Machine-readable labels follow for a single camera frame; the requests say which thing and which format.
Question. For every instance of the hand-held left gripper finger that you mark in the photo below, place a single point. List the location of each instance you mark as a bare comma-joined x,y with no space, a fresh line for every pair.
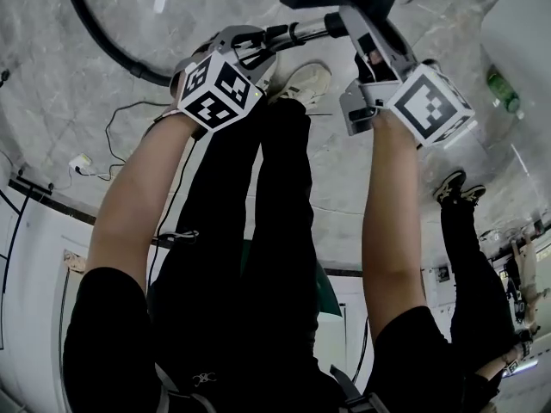
260,63
249,39

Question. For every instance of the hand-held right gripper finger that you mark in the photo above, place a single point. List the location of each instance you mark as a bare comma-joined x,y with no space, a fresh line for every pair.
355,24

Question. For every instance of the person's right beige sneaker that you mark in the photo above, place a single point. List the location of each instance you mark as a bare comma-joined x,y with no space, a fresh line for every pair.
303,84

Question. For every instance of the person's right forearm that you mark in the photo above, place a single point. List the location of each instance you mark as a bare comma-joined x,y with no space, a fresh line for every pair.
391,230

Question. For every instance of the person's left forearm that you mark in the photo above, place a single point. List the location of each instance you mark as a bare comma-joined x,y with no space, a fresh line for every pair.
129,196

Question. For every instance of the black metal rack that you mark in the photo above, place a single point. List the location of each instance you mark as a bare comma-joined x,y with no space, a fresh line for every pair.
32,186

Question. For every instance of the white power adapter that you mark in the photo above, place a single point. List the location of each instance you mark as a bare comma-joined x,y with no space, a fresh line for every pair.
82,164

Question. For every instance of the white bathtub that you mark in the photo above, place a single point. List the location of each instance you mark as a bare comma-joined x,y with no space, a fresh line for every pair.
525,37

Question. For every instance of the silver metal vacuum tube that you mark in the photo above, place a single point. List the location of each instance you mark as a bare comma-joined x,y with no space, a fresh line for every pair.
310,30

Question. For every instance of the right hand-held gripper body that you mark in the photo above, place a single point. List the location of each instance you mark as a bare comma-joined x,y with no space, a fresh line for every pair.
426,106

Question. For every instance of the person's black trousers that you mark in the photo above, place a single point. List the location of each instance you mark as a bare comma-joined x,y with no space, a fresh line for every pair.
280,230

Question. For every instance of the person's black shirt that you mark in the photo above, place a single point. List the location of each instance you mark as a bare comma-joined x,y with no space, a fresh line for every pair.
107,338

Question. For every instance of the dark green panel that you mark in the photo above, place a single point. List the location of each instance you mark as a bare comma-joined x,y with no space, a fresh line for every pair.
329,295

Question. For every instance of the green plastic bottle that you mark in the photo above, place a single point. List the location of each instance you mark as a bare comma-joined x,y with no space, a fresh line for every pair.
501,88

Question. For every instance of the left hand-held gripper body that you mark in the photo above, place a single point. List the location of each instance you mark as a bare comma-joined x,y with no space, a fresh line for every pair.
213,97

